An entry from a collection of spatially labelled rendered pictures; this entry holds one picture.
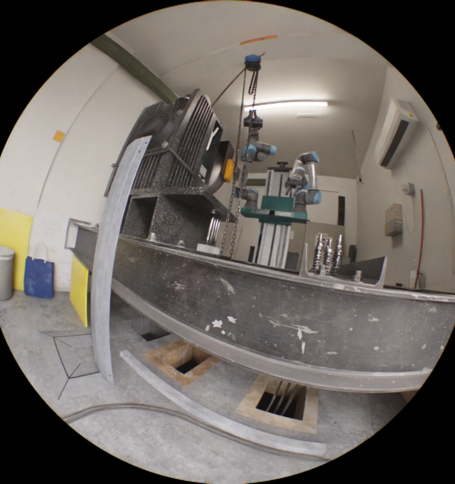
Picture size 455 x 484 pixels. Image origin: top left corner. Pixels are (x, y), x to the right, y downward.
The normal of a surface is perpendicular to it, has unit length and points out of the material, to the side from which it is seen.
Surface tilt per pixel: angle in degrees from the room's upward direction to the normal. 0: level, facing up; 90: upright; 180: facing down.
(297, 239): 90
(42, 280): 88
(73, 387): 10
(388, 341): 90
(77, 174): 90
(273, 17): 180
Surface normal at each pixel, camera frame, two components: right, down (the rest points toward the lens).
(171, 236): 0.88, 0.14
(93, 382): 0.35, -0.94
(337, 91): -0.19, 0.98
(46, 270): 0.74, 0.04
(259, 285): -0.44, -0.16
